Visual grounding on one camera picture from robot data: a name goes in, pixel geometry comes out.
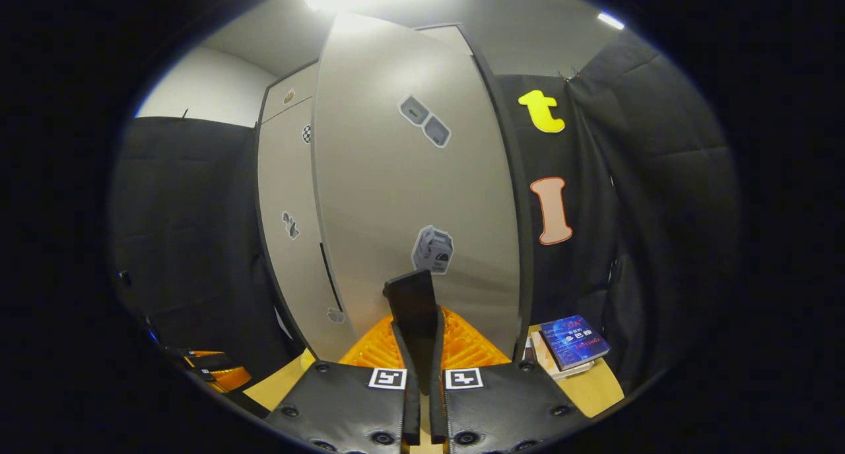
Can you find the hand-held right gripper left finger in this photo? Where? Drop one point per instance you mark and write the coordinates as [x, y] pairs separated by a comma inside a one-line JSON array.
[[410, 414]]

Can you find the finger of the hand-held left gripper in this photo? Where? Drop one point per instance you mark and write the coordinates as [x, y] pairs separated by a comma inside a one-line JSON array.
[[231, 377]]

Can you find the small ceiling light panel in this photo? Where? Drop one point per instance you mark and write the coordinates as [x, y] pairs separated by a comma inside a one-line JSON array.
[[610, 20]]

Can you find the grey double-door shoe cabinet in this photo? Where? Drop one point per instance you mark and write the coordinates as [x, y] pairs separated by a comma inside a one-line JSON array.
[[285, 97]]

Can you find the beige book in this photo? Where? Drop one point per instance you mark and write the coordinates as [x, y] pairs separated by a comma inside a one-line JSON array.
[[544, 361]]

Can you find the black backdrop cloth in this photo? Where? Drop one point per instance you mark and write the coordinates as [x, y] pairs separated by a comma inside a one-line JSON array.
[[660, 210]]

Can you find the grey cabinet door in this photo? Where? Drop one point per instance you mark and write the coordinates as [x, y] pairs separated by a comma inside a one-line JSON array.
[[290, 276], [396, 190]]

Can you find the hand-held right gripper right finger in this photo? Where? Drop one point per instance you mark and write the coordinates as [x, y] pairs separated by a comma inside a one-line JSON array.
[[437, 408]]

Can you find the blue book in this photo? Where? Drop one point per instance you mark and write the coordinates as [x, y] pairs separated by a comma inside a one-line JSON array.
[[573, 340]]

